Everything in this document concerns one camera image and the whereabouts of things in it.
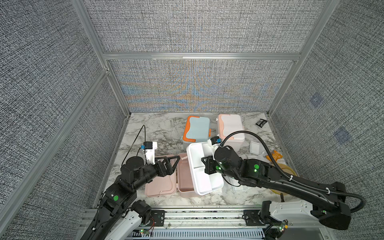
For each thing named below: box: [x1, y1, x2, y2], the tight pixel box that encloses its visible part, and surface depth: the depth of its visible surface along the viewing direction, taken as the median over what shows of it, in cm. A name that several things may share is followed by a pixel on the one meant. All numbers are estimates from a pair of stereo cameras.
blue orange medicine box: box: [183, 115, 212, 151], surface depth 94 cm
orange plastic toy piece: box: [265, 150, 283, 163], surface depth 97 cm
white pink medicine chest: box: [217, 114, 245, 152], surface depth 96 cm
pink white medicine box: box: [145, 142, 224, 197], surface depth 68 cm
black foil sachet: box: [255, 118, 268, 128], surface depth 115 cm
